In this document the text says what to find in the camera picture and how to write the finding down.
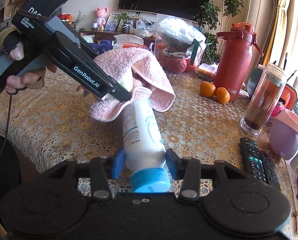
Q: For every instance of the orange lidded plastic box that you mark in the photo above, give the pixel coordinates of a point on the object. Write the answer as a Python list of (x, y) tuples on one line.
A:
[(206, 71)]

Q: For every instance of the red water bottle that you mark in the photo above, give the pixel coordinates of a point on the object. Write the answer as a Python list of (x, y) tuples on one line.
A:
[(236, 56)]

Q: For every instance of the orange tangerine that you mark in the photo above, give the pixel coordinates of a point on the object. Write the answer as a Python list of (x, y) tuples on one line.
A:
[(207, 89), (222, 95)]

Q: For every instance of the right orange tangerine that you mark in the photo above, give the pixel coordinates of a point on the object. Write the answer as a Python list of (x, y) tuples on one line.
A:
[(222, 95)]

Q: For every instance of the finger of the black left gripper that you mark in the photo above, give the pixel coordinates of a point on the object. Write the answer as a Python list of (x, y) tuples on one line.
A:
[(115, 90)]

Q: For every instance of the clear glass tea tumbler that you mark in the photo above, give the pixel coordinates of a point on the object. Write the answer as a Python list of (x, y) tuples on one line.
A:
[(265, 98)]

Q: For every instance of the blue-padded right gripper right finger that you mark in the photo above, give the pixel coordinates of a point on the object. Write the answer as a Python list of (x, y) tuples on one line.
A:
[(187, 170)]

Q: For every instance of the purple pink lidded cup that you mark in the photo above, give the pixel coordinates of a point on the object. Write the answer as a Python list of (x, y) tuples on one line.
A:
[(283, 136)]

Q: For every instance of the clear plastic bag with items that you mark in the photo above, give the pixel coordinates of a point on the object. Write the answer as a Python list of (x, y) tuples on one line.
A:
[(179, 46)]

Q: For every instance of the white blue lotion tube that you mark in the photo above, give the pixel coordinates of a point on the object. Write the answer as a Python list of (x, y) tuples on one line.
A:
[(145, 153)]

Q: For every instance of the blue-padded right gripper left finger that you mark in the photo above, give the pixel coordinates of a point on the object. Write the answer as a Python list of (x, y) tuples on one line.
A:
[(101, 170)]

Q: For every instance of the blue dumbbell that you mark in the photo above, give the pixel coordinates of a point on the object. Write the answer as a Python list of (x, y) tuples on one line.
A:
[(102, 47)]

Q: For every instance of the orange white tissue box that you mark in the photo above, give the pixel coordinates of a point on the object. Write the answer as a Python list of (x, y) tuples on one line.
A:
[(128, 41)]

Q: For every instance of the pink bear figurine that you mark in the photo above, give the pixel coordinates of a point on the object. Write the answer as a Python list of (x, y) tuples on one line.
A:
[(100, 21)]

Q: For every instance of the person's left hand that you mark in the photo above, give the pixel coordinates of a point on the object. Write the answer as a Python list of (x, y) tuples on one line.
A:
[(21, 64)]

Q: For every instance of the white air conditioner tower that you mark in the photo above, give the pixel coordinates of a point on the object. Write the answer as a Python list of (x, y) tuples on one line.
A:
[(260, 15)]

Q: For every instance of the black tv remote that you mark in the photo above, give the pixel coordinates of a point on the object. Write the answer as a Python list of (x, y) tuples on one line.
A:
[(258, 163)]

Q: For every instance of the green potted plant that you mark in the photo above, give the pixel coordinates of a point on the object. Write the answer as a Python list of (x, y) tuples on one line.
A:
[(213, 18)]

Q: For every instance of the yellow curtain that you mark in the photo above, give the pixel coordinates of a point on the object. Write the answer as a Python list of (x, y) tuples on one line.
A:
[(276, 40)]

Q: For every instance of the left orange tangerine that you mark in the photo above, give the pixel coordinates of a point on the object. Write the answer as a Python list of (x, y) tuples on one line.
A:
[(207, 89)]

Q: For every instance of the pink fluffy towel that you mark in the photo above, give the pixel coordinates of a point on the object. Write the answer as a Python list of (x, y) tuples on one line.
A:
[(140, 73)]

